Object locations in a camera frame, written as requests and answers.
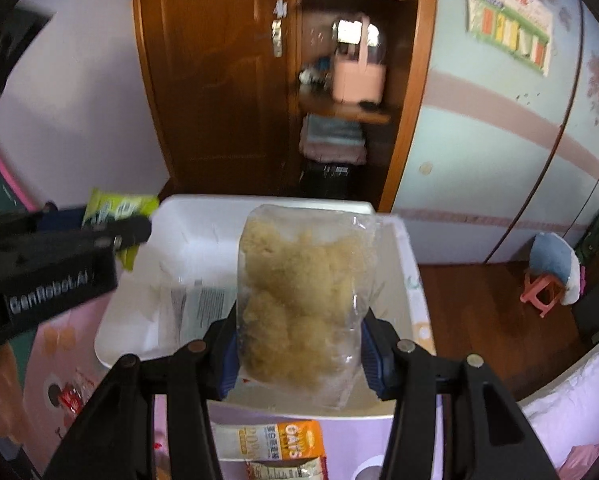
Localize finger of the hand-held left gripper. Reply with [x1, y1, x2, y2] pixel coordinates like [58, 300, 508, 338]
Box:
[77, 215, 153, 252]
[0, 201, 88, 242]

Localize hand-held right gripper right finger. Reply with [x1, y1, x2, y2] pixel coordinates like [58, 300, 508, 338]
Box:
[361, 317, 555, 480]

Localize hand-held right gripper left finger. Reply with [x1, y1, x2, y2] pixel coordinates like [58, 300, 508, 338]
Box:
[44, 310, 241, 480]

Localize green snack packet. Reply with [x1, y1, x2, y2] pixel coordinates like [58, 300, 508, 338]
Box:
[81, 187, 160, 272]

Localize white plastic bin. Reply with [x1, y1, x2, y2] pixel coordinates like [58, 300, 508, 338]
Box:
[94, 194, 433, 417]

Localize clear bag of yellow snacks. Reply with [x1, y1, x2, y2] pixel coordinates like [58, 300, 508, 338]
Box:
[236, 204, 380, 413]

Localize red and clear snack packet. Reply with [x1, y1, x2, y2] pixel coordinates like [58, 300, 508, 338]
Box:
[58, 381, 89, 415]

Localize white printed snack packet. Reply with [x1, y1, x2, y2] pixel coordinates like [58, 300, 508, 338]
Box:
[158, 279, 238, 352]

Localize orange and white cereal packet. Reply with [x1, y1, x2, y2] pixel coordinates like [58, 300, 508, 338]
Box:
[244, 455, 329, 480]
[212, 420, 326, 462]

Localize brown wooden wardrobe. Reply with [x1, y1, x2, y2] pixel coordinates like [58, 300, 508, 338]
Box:
[132, 0, 440, 213]

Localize pink plastic stool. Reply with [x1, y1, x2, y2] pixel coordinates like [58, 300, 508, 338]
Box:
[519, 266, 566, 319]

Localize white pillow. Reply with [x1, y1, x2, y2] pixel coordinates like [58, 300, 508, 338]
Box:
[522, 330, 599, 471]

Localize blue and white cushion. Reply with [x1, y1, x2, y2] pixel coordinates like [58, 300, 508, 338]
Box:
[529, 232, 583, 306]

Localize folded clothes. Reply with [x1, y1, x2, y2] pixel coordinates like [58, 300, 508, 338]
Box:
[298, 114, 368, 166]

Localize pastel sliding door wardrobe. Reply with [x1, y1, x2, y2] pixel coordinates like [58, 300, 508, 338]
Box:
[392, 0, 599, 266]

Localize pink storage basket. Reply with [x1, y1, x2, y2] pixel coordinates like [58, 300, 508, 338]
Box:
[332, 15, 386, 106]

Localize wall poster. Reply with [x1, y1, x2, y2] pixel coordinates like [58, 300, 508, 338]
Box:
[463, 0, 553, 77]

